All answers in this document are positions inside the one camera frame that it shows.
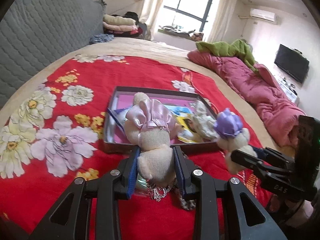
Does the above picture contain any plush bunny purple dress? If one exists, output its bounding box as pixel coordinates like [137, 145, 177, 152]
[213, 108, 257, 175]

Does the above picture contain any white floral cloth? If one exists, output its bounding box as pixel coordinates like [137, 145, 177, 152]
[192, 100, 218, 141]

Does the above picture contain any yellow cartoon wipes pack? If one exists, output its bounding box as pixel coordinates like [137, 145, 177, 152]
[175, 113, 203, 144]

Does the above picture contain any plush bunny pink dress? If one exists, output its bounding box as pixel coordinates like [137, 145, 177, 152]
[124, 92, 182, 187]

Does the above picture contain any leopard print soft item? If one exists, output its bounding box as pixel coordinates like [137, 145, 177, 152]
[175, 187, 196, 211]

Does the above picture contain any pink quilted comforter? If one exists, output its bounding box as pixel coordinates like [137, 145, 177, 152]
[188, 50, 305, 148]

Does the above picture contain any green sponge in plastic bag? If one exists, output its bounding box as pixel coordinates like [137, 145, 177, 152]
[134, 173, 149, 197]

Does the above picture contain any dark cardboard box tray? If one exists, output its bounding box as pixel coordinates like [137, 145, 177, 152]
[103, 86, 216, 153]

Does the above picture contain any blue white plastic packet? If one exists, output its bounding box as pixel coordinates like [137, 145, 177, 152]
[107, 107, 130, 133]

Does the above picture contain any green blanket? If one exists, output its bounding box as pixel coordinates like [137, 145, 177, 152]
[196, 40, 258, 73]

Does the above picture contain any white air conditioner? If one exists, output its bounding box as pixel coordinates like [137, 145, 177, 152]
[250, 8, 277, 23]

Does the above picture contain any beige bed sheet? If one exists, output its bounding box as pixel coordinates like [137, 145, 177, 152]
[1, 37, 280, 150]

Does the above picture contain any white curtain right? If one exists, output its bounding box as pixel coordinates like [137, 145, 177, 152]
[206, 0, 238, 43]

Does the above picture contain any white curtain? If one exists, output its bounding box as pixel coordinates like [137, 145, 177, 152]
[139, 0, 164, 41]
[206, 0, 238, 43]

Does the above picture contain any blue patterned cloth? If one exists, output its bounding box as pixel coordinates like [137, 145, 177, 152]
[89, 34, 114, 44]

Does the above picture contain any stack of folded blankets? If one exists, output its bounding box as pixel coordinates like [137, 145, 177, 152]
[103, 11, 147, 40]

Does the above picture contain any white curtain left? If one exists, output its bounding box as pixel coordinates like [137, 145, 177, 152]
[139, 0, 164, 41]

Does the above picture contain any grey quilted headboard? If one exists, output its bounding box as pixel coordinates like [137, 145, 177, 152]
[1, 0, 105, 106]

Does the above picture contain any black wall television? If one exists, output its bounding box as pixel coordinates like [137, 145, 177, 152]
[274, 44, 309, 83]

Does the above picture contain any window with dark frame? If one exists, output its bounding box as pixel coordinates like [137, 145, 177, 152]
[159, 0, 217, 32]

